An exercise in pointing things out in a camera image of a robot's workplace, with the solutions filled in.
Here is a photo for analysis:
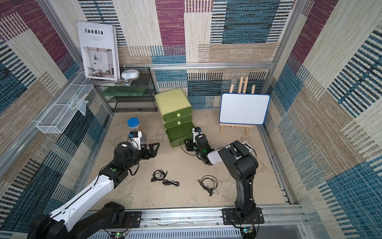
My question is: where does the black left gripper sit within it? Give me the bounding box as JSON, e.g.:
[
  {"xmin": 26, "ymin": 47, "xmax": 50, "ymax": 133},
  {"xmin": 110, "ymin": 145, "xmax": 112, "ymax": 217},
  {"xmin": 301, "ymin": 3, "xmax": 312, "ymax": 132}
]
[{"xmin": 124, "ymin": 142, "xmax": 159, "ymax": 171}]

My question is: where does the green drawer cabinet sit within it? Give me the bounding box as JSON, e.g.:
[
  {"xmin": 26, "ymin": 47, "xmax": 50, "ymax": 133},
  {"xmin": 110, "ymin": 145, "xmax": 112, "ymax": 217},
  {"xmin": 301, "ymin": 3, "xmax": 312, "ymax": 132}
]
[{"xmin": 155, "ymin": 89, "xmax": 194, "ymax": 147}]

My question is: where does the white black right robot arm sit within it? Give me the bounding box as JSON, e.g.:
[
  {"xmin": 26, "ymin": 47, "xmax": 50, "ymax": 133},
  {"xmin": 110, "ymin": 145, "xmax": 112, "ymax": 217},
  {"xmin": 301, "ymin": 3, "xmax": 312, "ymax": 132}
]
[{"xmin": 184, "ymin": 134, "xmax": 264, "ymax": 224}]

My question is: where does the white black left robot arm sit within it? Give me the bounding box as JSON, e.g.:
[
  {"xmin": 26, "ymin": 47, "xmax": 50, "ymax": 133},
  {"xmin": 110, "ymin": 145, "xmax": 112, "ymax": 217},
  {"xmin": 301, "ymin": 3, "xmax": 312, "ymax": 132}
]
[{"xmin": 27, "ymin": 142, "xmax": 160, "ymax": 239}]

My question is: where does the black braided earphones left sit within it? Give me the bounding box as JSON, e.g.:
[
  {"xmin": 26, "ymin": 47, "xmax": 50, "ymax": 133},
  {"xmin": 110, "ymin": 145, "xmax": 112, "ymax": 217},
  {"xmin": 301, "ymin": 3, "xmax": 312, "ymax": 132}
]
[{"xmin": 151, "ymin": 169, "xmax": 180, "ymax": 187}]

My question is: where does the clear pencil tub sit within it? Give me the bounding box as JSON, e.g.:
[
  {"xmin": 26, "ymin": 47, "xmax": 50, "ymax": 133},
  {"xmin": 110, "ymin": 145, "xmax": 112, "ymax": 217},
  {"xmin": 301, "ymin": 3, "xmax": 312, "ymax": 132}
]
[{"xmin": 127, "ymin": 117, "xmax": 146, "ymax": 144}]

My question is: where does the blue framed whiteboard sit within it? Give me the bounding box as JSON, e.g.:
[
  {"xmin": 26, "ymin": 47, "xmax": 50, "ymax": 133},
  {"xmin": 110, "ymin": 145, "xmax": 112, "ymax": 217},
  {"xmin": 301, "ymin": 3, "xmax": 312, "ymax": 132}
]
[{"xmin": 219, "ymin": 93, "xmax": 271, "ymax": 125}]

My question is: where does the white oval device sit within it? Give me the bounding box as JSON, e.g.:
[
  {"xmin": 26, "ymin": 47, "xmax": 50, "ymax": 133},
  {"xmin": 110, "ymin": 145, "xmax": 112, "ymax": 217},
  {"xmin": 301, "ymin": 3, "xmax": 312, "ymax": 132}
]
[{"xmin": 121, "ymin": 69, "xmax": 140, "ymax": 80}]

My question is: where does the Inedia magazine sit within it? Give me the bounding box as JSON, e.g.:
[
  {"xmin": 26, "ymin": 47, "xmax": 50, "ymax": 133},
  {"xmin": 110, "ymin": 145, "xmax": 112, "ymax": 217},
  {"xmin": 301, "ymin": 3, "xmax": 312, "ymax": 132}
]
[{"xmin": 77, "ymin": 21, "xmax": 120, "ymax": 81}]

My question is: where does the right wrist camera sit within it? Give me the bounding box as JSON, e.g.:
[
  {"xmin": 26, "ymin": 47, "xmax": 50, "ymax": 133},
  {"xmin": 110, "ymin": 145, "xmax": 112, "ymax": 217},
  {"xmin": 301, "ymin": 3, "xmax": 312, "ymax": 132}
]
[{"xmin": 192, "ymin": 127, "xmax": 202, "ymax": 143}]

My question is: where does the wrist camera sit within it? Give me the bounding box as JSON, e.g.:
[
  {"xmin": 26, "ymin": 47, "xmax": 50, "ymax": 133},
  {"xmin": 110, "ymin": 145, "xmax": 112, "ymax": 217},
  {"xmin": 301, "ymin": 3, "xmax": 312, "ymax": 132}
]
[
  {"xmin": 192, "ymin": 127, "xmax": 202, "ymax": 143},
  {"xmin": 128, "ymin": 131, "xmax": 142, "ymax": 150}
]

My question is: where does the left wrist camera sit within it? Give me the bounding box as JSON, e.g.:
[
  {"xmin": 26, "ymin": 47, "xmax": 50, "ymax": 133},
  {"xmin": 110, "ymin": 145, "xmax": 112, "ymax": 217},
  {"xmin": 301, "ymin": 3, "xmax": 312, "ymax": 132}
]
[{"xmin": 128, "ymin": 131, "xmax": 142, "ymax": 150}]

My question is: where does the black wire shelf rack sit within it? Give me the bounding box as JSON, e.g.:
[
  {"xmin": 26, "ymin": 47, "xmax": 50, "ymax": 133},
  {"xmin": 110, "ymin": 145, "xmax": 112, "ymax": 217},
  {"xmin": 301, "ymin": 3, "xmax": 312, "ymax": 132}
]
[{"xmin": 92, "ymin": 67, "xmax": 157, "ymax": 113}]

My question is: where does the white wire basket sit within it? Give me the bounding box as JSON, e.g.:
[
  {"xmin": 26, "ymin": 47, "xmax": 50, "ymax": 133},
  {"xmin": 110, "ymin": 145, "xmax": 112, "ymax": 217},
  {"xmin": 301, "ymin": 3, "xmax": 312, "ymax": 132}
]
[{"xmin": 36, "ymin": 73, "xmax": 93, "ymax": 134}]

